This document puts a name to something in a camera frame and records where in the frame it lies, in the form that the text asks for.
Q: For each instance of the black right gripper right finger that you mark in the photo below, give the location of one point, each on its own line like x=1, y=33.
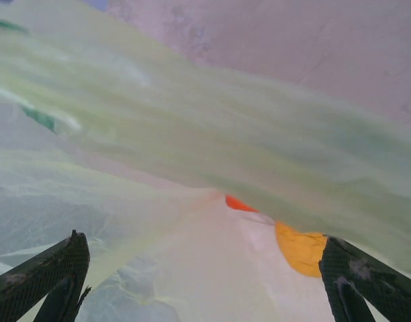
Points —
x=366, y=288

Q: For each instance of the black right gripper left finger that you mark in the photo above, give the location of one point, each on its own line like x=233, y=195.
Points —
x=41, y=285

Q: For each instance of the yellow fake fruit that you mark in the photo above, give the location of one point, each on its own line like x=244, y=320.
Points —
x=301, y=251

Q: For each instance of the orange red fake fruit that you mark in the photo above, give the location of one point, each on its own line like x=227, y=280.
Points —
x=237, y=204

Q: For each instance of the yellow plastic bag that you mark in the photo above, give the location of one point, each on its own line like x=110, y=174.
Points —
x=192, y=134

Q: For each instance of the teal plastic basket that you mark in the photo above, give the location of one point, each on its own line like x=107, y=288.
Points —
x=41, y=117

